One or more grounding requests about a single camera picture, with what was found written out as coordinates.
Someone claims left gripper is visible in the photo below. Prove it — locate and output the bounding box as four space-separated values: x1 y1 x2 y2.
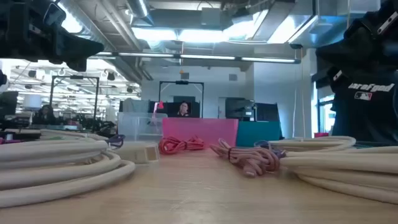
12 0 105 72

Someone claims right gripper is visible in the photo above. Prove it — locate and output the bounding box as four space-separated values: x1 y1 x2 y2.
315 14 398 83

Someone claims purple cable bundle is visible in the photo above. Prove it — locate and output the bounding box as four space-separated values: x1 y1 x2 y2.
104 134 126 149

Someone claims white cable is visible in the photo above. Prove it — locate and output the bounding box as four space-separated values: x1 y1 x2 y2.
269 136 398 205
0 129 161 208

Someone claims pink cable bundle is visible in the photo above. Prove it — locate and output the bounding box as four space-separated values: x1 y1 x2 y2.
210 138 280 179

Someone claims red cable bundle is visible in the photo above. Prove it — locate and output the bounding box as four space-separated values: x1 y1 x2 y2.
158 135 206 156

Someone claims person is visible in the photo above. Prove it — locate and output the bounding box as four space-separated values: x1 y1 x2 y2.
176 101 191 118
32 104 58 126
329 67 398 144

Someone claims white table lamp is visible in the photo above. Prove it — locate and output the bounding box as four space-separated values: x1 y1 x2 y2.
23 94 43 125

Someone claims dark partition screen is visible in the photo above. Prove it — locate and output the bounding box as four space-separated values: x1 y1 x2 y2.
254 102 280 123

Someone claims clear plastic bin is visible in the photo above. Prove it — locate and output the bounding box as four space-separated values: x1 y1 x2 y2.
117 111 169 144

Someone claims red desk lamp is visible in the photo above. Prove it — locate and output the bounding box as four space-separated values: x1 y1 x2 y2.
152 101 165 119

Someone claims teal plastic bin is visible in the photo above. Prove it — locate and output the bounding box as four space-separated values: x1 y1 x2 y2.
235 120 284 147

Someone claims long ceiling light bar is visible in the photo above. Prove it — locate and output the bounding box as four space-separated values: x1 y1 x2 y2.
93 51 302 65

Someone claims pink plastic bin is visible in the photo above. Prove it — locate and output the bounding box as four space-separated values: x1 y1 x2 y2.
161 117 239 147

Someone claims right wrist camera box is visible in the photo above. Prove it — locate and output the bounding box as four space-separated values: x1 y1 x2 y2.
343 17 376 41

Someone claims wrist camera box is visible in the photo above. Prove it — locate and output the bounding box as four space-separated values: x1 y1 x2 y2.
343 17 376 41
43 1 67 27

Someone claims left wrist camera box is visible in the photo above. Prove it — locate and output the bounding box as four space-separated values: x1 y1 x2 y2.
43 1 67 27

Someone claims black stand frame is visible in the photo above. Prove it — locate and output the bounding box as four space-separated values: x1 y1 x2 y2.
159 80 205 118
49 75 100 131

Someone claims black aluminium table frame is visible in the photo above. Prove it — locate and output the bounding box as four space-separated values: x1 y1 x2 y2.
0 129 43 141

